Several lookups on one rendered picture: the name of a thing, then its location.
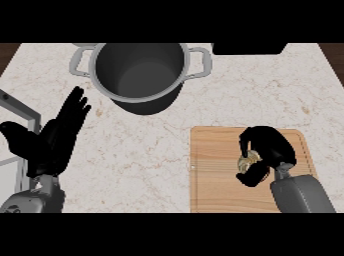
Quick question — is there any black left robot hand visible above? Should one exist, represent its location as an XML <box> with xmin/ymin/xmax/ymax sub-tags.
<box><xmin>0</xmin><ymin>85</ymin><xmax>93</xmax><ymax>179</ymax></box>

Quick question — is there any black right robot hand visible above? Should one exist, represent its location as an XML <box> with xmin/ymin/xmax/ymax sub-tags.
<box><xmin>235</xmin><ymin>125</ymin><xmax>298</xmax><ymax>188</ymax></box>

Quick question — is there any yellow cupcake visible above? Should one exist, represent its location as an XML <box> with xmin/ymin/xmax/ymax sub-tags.
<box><xmin>236</xmin><ymin>149</ymin><xmax>263</xmax><ymax>175</ymax></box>

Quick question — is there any wooden cutting board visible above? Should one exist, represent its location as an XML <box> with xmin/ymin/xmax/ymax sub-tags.
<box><xmin>189</xmin><ymin>125</ymin><xmax>320</xmax><ymax>214</ymax></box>

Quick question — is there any grey metal pot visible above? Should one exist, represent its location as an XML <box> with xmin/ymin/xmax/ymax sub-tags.
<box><xmin>68</xmin><ymin>43</ymin><xmax>214</xmax><ymax>116</ymax></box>

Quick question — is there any black appliance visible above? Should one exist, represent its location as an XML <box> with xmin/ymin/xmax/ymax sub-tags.
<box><xmin>211</xmin><ymin>43</ymin><xmax>289</xmax><ymax>56</ymax></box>

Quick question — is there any grey sink frame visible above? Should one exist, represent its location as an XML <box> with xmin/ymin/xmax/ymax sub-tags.
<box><xmin>0</xmin><ymin>78</ymin><xmax>44</xmax><ymax>214</ymax></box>

